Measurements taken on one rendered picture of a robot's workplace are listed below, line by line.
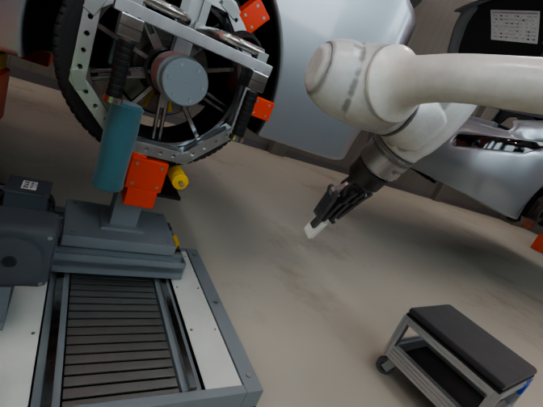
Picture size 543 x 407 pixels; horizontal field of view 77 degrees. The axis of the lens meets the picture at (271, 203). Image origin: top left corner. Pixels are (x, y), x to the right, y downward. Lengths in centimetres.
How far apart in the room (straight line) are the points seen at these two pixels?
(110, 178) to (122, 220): 40
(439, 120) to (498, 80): 18
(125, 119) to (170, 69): 18
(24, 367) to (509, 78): 113
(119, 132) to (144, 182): 25
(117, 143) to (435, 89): 83
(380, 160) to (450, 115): 13
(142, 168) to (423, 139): 88
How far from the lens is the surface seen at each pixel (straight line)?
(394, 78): 48
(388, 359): 170
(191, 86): 104
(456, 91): 45
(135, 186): 123
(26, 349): 117
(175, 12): 98
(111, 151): 107
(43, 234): 102
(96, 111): 117
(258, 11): 125
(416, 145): 62
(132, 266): 142
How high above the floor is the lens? 90
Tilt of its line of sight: 16 degrees down
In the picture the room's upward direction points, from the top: 22 degrees clockwise
